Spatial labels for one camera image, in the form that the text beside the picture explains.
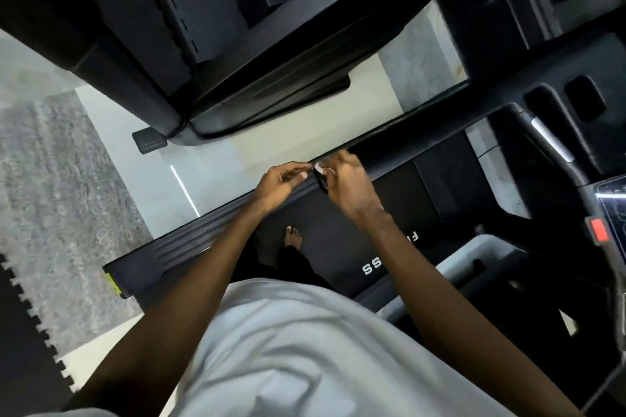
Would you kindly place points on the black stair climber machine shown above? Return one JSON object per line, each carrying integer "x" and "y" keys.
{"x": 244, "y": 40}

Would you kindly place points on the person's left hand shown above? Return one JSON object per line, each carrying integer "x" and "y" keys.
{"x": 279, "y": 185}

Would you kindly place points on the person's left forearm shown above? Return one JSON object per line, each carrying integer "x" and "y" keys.
{"x": 176, "y": 324}

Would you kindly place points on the person's bare foot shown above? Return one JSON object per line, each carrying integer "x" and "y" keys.
{"x": 293, "y": 236}

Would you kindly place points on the person's right forearm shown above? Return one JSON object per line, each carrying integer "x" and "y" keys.
{"x": 450, "y": 314}

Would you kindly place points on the black striped trousers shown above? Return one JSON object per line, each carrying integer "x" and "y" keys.
{"x": 269, "y": 263}

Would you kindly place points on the black treadmill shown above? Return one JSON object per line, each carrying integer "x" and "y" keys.
{"x": 440, "y": 177}

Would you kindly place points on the black interlocking foam mat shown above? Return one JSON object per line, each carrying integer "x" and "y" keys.
{"x": 24, "y": 353}

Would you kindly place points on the person's right hand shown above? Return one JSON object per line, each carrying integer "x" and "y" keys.
{"x": 352, "y": 192}

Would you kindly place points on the small white wipe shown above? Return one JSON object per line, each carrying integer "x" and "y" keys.
{"x": 320, "y": 167}

